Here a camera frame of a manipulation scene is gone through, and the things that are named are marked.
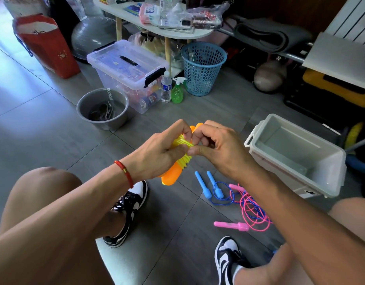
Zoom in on brown ball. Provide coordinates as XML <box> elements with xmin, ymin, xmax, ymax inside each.
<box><xmin>254</xmin><ymin>60</ymin><xmax>288</xmax><ymax>94</ymax></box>

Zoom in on person's leg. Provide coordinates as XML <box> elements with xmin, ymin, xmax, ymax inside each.
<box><xmin>233</xmin><ymin>198</ymin><xmax>365</xmax><ymax>285</ymax></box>
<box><xmin>0</xmin><ymin>167</ymin><xmax>127</xmax><ymax>285</ymax></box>

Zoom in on clear plastic bag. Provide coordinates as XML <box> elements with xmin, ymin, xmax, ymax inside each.
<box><xmin>185</xmin><ymin>3</ymin><xmax>231</xmax><ymax>29</ymax></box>

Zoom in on grey exercise ball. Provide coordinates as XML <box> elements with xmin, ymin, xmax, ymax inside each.
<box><xmin>71</xmin><ymin>16</ymin><xmax>121</xmax><ymax>62</ymax></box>

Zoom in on black white shoe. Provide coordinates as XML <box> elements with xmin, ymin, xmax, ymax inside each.
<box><xmin>214</xmin><ymin>236</ymin><xmax>251</xmax><ymax>285</ymax></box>
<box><xmin>103</xmin><ymin>180</ymin><xmax>150</xmax><ymax>248</ymax></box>

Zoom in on red bag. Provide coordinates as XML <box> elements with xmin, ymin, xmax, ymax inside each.
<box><xmin>12</xmin><ymin>13</ymin><xmax>81</xmax><ymax>80</ymax></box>

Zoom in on person's left forearm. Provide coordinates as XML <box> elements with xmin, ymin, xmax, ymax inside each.
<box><xmin>0</xmin><ymin>164</ymin><xmax>135</xmax><ymax>285</ymax></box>

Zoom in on grey flat board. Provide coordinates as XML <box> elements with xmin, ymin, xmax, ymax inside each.
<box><xmin>301</xmin><ymin>32</ymin><xmax>365</xmax><ymax>89</ymax></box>

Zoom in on yellow black case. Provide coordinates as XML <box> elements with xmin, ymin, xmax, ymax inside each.
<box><xmin>302</xmin><ymin>69</ymin><xmax>365</xmax><ymax>108</ymax></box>

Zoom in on person's left hand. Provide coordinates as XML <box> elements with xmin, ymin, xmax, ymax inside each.
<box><xmin>120</xmin><ymin>119</ymin><xmax>194</xmax><ymax>183</ymax></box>

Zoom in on grey metal basin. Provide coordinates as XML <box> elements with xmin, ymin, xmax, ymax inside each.
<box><xmin>76</xmin><ymin>87</ymin><xmax>130</xmax><ymax>131</ymax></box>

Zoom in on white round table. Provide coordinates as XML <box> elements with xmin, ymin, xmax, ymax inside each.
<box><xmin>93</xmin><ymin>0</ymin><xmax>214</xmax><ymax>75</ymax></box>

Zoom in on white plastic bag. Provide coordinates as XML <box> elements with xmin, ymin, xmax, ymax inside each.
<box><xmin>64</xmin><ymin>0</ymin><xmax>103</xmax><ymax>21</ymax></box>

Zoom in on red string bracelet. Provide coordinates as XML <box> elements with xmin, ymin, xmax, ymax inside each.
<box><xmin>114</xmin><ymin>160</ymin><xmax>135</xmax><ymax>189</ymax></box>

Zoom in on black white right shoe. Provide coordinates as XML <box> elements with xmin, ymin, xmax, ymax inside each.
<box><xmin>214</xmin><ymin>236</ymin><xmax>251</xmax><ymax>285</ymax></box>

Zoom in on clear bin with black latches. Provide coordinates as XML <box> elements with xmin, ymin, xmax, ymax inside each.
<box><xmin>87</xmin><ymin>40</ymin><xmax>167</xmax><ymax>114</ymax></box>

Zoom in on white plastic bin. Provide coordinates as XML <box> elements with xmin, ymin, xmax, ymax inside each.
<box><xmin>244</xmin><ymin>113</ymin><xmax>347</xmax><ymax>200</ymax></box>

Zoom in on small plastic water bottle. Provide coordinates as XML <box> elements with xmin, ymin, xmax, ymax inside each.
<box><xmin>160</xmin><ymin>70</ymin><xmax>173</xmax><ymax>103</ymax></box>

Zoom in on pink white packet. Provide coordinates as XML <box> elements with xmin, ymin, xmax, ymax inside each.
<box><xmin>139</xmin><ymin>3</ymin><xmax>162</xmax><ymax>25</ymax></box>

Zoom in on pink jump rope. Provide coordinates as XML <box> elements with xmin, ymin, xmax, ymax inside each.
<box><xmin>213</xmin><ymin>184</ymin><xmax>271</xmax><ymax>232</ymax></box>

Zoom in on person's right hand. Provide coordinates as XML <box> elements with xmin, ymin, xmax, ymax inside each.
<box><xmin>187</xmin><ymin>120</ymin><xmax>260</xmax><ymax>184</ymax></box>

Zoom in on white radiator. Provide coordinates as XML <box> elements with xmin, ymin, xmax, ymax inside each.
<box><xmin>325</xmin><ymin>0</ymin><xmax>365</xmax><ymax>39</ymax></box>

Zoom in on grey folded mat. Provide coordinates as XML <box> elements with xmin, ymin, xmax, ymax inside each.
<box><xmin>233</xmin><ymin>17</ymin><xmax>314</xmax><ymax>54</ymax></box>

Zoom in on yellow rope orange handles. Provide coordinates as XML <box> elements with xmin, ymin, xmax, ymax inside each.
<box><xmin>160</xmin><ymin>123</ymin><xmax>205</xmax><ymax>186</ymax></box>

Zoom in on person's right leg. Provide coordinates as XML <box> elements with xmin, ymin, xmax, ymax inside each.
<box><xmin>233</xmin><ymin>198</ymin><xmax>365</xmax><ymax>285</ymax></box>

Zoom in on multicoloured hula hoop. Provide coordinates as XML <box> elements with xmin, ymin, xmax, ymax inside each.
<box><xmin>344</xmin><ymin>122</ymin><xmax>365</xmax><ymax>176</ymax></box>

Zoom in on person's left leg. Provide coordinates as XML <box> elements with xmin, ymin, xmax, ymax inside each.
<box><xmin>0</xmin><ymin>167</ymin><xmax>127</xmax><ymax>285</ymax></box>

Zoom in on black white left shoe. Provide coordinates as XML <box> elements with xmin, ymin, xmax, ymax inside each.
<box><xmin>103</xmin><ymin>180</ymin><xmax>150</xmax><ymax>248</ymax></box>

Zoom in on white metal pole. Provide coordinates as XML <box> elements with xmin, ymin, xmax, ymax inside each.
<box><xmin>345</xmin><ymin>135</ymin><xmax>365</xmax><ymax>153</ymax></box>

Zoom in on green spray bottle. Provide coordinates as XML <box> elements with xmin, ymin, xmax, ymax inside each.
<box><xmin>171</xmin><ymin>77</ymin><xmax>188</xmax><ymax>105</ymax></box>

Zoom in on person's right forearm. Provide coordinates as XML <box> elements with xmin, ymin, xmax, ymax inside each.
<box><xmin>242</xmin><ymin>166</ymin><xmax>365</xmax><ymax>285</ymax></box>

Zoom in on blue mesh plastic basket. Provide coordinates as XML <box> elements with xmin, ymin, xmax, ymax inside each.
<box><xmin>180</xmin><ymin>42</ymin><xmax>228</xmax><ymax>97</ymax></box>

